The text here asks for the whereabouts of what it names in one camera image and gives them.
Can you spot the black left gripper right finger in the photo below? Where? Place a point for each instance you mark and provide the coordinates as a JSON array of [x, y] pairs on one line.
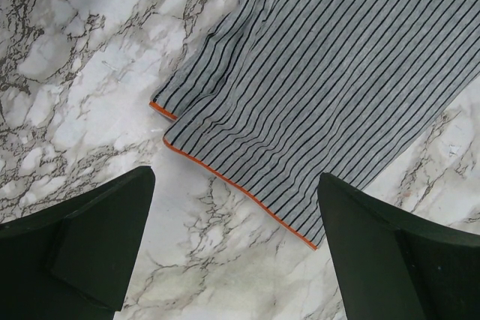
[[391, 264]]

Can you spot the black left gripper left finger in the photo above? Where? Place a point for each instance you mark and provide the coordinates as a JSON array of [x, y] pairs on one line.
[[74, 260]]

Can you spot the grey striped underwear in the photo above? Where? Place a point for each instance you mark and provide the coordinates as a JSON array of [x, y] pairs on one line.
[[281, 91]]

